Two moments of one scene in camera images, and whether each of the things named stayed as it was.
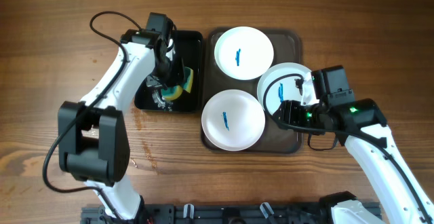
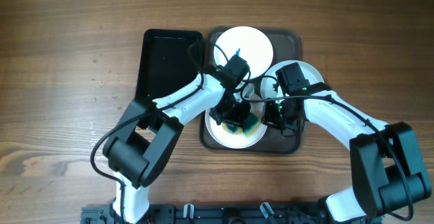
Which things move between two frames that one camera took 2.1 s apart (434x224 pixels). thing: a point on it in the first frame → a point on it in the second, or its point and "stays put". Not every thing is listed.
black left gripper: (179, 74) → (237, 118)
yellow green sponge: (173, 93) → (251, 124)
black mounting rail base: (215, 214) stays put
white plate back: (244, 53) stays put
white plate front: (233, 120) stays put
